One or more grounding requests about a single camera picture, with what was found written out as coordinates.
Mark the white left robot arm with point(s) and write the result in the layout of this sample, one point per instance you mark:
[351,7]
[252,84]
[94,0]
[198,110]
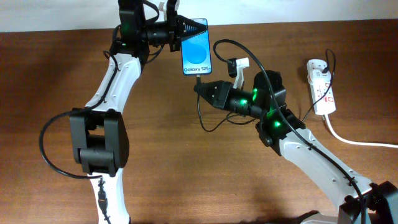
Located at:
[99,138]

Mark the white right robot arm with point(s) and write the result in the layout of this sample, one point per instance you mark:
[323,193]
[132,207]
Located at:
[357,198]

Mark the white charger plug adapter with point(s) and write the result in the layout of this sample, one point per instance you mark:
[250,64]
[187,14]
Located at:
[320,75]

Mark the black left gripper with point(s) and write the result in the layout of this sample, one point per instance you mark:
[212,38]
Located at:
[176,35]

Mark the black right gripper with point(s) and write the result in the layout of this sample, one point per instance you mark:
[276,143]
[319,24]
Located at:
[222,94]

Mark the blue Galaxy smartphone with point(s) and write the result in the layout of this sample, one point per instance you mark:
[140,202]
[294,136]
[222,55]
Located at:
[196,55]

